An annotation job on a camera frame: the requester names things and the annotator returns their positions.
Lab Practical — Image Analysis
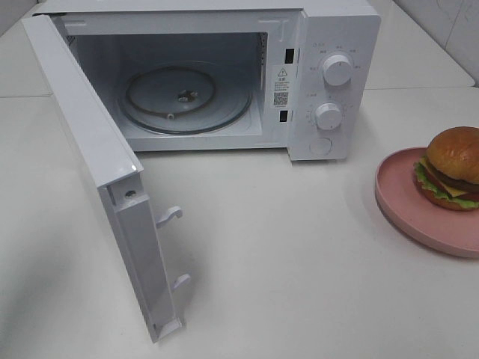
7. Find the glass microwave turntable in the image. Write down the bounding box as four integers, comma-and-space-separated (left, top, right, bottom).
118, 61, 253, 135

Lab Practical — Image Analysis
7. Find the white timer knob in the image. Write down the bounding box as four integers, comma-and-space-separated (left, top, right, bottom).
314, 102, 343, 131

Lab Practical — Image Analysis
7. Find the round door release button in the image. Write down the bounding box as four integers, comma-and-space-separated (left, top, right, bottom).
310, 138, 332, 156

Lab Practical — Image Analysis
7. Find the white microwave oven body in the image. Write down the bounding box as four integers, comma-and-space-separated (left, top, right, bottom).
30, 1, 381, 161

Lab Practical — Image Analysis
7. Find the pink round plate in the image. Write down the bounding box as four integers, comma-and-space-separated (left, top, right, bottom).
375, 147, 478, 259

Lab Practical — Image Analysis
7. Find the burger with sesame-free bun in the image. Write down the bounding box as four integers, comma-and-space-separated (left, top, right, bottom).
414, 126, 478, 212

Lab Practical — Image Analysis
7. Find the white upper power knob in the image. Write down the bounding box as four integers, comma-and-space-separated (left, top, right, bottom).
322, 54, 353, 86

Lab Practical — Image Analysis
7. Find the white microwave door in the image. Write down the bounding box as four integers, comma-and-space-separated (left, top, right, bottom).
22, 15, 190, 342

